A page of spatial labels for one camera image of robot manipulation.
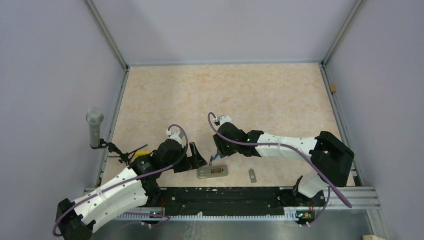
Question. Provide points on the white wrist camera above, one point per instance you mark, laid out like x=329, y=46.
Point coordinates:
x=177, y=136
x=220, y=120

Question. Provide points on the grey microphone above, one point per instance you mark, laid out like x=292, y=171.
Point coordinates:
x=94, y=118

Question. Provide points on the small tan block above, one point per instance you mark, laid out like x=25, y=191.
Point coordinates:
x=332, y=88

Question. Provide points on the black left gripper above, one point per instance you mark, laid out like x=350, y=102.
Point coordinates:
x=193, y=162

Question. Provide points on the grey battery cover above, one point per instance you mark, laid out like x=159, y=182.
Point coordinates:
x=252, y=176

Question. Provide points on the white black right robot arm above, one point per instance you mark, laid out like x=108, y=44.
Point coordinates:
x=331, y=160

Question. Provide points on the yellow clamp tool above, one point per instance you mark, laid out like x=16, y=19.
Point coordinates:
x=141, y=153

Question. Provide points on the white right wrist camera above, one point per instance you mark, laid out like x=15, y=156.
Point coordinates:
x=220, y=120

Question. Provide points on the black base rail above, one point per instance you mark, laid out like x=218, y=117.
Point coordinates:
x=231, y=201

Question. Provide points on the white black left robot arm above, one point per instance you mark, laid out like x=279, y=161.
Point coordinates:
x=134, y=187

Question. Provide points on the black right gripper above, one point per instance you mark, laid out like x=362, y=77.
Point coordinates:
x=223, y=152

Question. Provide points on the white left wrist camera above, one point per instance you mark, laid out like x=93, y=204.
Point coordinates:
x=177, y=136

